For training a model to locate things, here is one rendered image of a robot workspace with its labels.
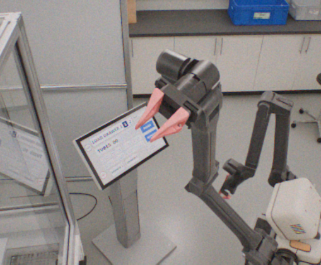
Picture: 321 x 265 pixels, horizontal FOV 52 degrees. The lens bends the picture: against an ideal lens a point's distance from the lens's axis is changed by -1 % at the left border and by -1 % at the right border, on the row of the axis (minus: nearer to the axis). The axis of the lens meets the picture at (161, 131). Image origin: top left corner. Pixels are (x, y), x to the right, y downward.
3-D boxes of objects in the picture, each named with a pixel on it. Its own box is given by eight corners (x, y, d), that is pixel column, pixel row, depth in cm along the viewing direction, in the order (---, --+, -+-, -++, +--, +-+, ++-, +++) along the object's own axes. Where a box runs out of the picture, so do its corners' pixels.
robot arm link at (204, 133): (221, 173, 107) (202, 199, 103) (206, 164, 110) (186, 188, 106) (228, 82, 72) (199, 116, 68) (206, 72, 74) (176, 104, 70)
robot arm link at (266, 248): (270, 253, 125) (262, 265, 123) (251, 235, 124) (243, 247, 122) (286, 256, 117) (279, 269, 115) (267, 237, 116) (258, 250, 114)
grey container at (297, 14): (318, 11, 413) (321, -3, 403) (328, 20, 390) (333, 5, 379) (285, 11, 412) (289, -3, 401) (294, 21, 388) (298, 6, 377)
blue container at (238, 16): (275, 12, 409) (279, -6, 395) (286, 25, 378) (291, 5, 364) (226, 12, 407) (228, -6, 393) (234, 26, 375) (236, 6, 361)
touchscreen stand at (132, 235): (176, 247, 261) (181, 151, 196) (133, 287, 236) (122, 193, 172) (134, 210, 288) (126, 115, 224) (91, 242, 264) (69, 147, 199)
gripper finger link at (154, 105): (124, 129, 63) (156, 99, 67) (153, 153, 62) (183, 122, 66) (128, 110, 57) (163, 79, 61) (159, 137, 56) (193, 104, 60)
